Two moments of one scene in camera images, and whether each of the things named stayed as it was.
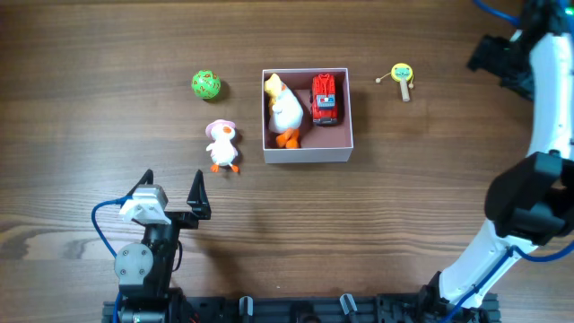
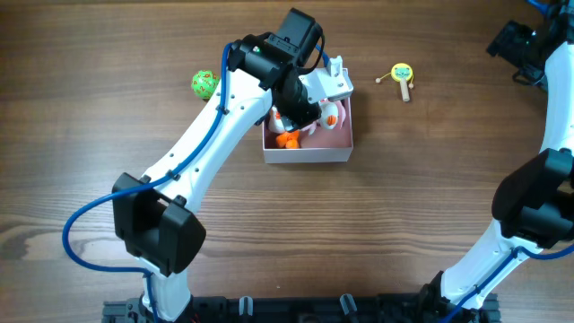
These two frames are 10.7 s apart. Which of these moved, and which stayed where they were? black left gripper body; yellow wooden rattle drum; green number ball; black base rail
Moved: black left gripper body
Stayed: yellow wooden rattle drum; black base rail; green number ball
